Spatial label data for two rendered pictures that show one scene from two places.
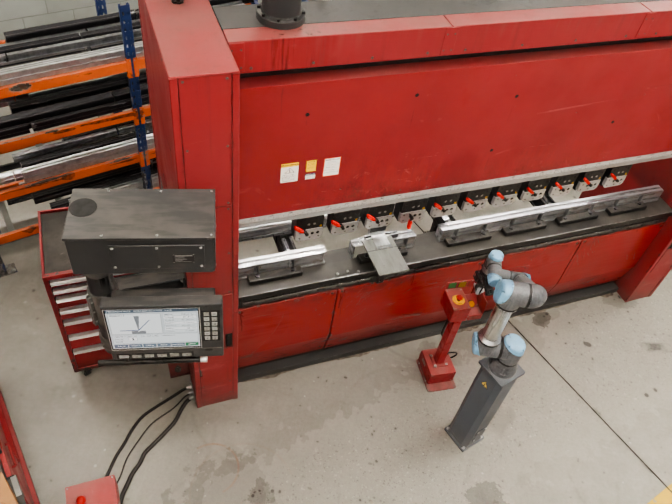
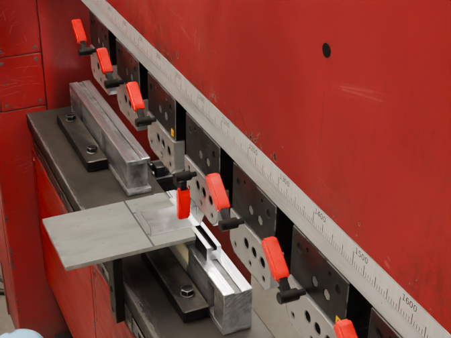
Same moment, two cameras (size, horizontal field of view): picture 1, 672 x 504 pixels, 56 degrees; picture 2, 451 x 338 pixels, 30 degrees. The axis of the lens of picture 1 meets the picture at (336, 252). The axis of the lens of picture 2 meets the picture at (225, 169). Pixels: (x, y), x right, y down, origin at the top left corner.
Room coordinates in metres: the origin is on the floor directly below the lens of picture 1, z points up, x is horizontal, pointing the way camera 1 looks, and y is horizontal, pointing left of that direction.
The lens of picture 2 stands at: (2.67, -1.67, 1.93)
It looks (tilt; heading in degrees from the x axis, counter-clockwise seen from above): 29 degrees down; 92
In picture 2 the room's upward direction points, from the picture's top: 1 degrees clockwise
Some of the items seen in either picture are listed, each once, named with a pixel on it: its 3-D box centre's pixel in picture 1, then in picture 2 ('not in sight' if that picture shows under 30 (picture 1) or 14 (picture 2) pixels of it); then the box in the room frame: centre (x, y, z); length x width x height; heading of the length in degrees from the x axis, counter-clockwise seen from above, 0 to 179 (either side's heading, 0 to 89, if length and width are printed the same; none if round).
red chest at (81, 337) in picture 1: (104, 294); not in sight; (2.19, 1.29, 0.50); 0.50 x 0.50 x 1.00; 27
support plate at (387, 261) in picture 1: (385, 255); (118, 229); (2.42, -0.27, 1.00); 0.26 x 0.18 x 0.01; 27
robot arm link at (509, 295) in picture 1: (498, 320); not in sight; (1.97, -0.84, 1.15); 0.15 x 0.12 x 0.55; 90
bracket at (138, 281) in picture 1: (143, 298); not in sight; (1.72, 0.83, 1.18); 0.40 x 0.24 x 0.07; 117
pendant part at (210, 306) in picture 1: (166, 321); not in sight; (1.45, 0.62, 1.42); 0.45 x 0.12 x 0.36; 104
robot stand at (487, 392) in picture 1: (481, 402); not in sight; (1.97, -0.97, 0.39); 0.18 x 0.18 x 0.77; 40
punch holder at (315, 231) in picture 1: (307, 223); (116, 51); (2.36, 0.17, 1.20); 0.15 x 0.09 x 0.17; 117
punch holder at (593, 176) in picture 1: (587, 176); not in sight; (3.17, -1.43, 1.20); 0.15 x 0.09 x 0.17; 117
